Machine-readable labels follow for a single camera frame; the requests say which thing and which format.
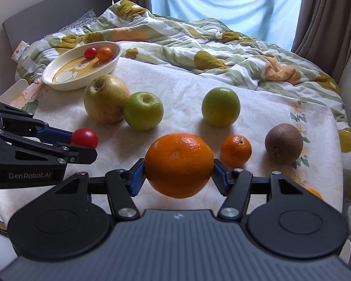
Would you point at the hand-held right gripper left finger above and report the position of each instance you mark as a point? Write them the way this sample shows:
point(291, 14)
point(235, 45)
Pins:
point(137, 179)

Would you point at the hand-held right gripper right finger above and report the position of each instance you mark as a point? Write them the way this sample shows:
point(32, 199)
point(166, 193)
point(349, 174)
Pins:
point(219, 178)

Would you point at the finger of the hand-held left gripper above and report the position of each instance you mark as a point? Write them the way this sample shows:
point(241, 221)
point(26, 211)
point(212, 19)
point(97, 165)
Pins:
point(54, 135)
point(76, 155)

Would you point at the red cherry tomato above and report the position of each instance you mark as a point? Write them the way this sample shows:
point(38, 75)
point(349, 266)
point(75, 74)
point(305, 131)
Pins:
point(85, 137)
point(90, 53)

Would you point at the small mandarin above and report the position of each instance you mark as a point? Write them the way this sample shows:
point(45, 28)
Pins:
point(235, 150)
point(313, 193)

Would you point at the large orange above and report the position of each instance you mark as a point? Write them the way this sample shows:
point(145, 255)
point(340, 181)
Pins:
point(178, 166)

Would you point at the cream printed bowl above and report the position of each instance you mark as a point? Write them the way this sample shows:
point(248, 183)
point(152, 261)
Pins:
point(76, 77)

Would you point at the yellow apple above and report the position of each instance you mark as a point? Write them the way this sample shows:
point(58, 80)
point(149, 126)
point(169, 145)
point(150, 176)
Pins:
point(105, 99)

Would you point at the green apple with stem dimple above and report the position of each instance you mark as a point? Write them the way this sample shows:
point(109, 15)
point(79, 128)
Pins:
point(143, 114)

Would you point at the round green apple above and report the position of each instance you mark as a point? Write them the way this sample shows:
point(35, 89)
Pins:
point(220, 106)

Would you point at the brown kiwi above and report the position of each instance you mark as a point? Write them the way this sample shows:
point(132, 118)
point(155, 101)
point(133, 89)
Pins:
point(283, 142)

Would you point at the white board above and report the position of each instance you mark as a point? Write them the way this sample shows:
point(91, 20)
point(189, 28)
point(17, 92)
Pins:
point(13, 90)

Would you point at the small paper packet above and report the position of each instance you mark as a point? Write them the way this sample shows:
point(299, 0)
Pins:
point(19, 51)

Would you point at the orange cherry tomato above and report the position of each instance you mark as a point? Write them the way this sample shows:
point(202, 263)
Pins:
point(104, 53)

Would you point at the cream patterned bed sheet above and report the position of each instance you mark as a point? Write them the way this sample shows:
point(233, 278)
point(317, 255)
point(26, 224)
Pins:
point(181, 85)

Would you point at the grey patterned pillow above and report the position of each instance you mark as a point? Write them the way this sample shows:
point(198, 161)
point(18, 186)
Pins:
point(82, 19)

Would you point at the grey headboard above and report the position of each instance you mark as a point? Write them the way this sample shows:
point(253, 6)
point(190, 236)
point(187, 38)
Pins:
point(46, 14)

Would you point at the green striped floral quilt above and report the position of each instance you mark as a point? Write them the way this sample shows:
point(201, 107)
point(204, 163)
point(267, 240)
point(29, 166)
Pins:
point(178, 39)

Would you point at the light blue cloth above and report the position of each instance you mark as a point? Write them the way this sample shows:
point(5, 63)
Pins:
point(222, 0)

